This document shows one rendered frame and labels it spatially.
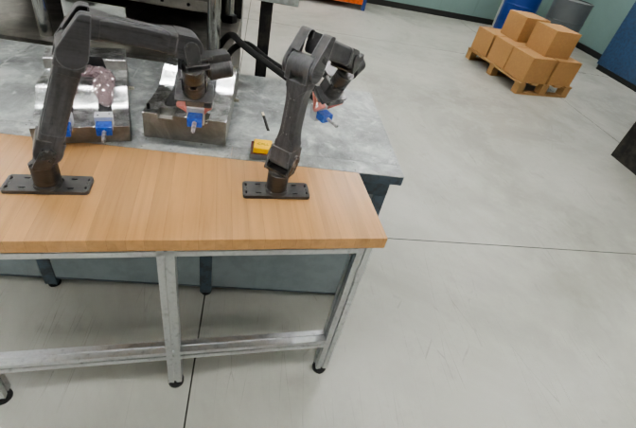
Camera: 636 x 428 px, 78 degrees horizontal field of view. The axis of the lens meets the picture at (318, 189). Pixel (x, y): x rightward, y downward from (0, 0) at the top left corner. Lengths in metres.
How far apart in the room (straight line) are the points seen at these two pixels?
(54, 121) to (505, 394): 1.91
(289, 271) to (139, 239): 0.86
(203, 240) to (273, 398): 0.84
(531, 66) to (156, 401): 4.97
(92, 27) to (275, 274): 1.18
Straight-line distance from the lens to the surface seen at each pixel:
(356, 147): 1.50
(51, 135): 1.13
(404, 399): 1.82
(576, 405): 2.23
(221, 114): 1.37
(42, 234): 1.11
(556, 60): 5.71
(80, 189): 1.20
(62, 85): 1.07
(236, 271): 1.77
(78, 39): 1.01
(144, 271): 1.85
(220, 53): 1.10
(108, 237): 1.07
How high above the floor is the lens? 1.54
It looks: 37 degrees down
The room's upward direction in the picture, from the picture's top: 13 degrees clockwise
